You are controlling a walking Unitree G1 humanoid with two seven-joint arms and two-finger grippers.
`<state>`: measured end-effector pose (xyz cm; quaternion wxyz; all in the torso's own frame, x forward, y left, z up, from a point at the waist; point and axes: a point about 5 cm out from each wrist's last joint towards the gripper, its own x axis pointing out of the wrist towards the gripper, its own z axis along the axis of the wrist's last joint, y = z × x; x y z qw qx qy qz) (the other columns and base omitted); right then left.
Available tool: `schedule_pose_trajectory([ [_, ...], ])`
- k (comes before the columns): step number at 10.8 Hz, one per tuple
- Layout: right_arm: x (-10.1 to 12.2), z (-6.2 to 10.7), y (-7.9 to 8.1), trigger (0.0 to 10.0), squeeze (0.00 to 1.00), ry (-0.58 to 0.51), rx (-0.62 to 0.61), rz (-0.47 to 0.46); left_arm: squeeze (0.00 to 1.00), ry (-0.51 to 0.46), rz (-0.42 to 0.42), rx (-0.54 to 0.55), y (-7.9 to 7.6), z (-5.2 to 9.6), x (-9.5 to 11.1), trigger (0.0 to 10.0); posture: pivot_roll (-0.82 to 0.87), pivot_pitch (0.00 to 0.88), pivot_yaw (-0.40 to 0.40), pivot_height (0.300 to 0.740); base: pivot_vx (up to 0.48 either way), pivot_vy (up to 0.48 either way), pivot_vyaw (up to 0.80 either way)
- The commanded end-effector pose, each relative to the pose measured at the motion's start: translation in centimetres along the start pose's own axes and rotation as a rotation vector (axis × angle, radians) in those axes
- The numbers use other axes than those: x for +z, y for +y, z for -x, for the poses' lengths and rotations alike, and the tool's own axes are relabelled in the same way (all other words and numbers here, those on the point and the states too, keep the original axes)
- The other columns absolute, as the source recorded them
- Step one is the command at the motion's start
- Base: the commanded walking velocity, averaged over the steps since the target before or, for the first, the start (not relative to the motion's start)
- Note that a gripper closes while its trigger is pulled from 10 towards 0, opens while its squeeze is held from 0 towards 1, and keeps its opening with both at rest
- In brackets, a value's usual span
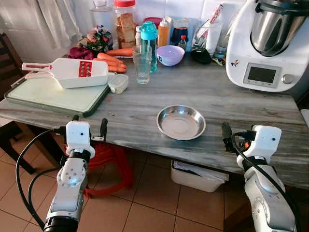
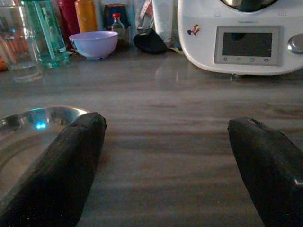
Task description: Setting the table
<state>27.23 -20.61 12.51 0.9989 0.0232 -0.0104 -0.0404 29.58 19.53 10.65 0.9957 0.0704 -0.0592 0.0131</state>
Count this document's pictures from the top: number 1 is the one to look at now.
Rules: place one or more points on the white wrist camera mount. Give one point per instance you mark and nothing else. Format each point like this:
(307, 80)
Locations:
(263, 140)
(78, 133)

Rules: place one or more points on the clear bag with red label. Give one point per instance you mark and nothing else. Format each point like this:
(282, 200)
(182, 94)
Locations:
(210, 31)

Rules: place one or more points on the teal water bottle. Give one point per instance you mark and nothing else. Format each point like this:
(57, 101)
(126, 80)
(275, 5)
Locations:
(149, 36)

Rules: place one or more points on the black pouch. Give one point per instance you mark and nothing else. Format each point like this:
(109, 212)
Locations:
(200, 55)

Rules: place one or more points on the red plastic stool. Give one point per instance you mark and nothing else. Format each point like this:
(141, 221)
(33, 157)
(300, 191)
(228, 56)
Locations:
(113, 162)

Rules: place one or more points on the dark wooden chair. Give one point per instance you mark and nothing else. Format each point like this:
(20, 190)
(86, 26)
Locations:
(8, 63)

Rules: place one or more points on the lilac plastic bowl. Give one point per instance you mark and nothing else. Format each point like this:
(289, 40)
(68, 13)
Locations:
(170, 56)

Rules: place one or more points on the small bottle with red cap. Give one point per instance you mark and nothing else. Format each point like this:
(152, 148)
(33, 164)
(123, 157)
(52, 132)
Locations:
(182, 44)

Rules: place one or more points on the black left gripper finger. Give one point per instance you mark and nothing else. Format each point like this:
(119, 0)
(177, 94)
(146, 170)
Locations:
(103, 127)
(75, 118)

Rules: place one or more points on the clear drinking glass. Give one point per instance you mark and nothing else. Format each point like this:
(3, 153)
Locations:
(142, 65)

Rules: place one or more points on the white kitchen cooking machine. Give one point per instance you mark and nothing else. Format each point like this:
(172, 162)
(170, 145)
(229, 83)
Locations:
(260, 58)

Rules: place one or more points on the dark floral packet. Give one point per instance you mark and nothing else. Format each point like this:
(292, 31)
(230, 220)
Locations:
(100, 38)

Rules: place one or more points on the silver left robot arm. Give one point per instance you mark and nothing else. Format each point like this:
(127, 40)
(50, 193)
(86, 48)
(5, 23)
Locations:
(70, 180)

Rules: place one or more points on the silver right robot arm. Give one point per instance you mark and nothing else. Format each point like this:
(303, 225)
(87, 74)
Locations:
(264, 198)

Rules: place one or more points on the white mandoline slicer red blade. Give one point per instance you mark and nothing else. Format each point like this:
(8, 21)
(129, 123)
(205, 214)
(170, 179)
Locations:
(67, 73)

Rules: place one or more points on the white hanging cloth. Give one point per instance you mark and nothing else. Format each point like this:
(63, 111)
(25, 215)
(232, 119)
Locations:
(58, 19)

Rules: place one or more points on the red-lidded jar of rusks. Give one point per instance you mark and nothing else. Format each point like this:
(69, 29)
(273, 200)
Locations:
(125, 26)

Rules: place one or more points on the dark red cabbage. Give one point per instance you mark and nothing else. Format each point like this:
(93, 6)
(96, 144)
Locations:
(79, 53)

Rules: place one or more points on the white plastic bin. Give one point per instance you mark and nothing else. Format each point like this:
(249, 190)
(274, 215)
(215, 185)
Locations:
(198, 179)

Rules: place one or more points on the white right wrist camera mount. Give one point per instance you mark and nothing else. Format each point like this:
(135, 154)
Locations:
(263, 140)

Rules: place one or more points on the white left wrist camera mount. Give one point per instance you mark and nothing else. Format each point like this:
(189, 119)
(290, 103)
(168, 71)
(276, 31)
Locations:
(78, 133)

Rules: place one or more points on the clear glass jar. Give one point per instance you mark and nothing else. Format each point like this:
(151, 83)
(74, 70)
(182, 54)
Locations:
(101, 14)

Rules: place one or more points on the orange squeeze bottle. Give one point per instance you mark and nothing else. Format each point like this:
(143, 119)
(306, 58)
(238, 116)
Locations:
(163, 34)

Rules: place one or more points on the dark blue cup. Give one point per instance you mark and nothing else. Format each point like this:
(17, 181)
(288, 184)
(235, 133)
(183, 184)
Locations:
(179, 31)

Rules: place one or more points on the pale green cutting board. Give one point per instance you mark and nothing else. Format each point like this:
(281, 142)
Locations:
(43, 96)

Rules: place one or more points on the dark red lidded container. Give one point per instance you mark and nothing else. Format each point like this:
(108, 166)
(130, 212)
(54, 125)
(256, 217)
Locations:
(155, 20)

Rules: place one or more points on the small clear plastic container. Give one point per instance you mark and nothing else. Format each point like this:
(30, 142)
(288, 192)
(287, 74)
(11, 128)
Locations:
(118, 83)

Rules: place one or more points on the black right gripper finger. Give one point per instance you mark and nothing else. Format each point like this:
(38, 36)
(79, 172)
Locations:
(226, 132)

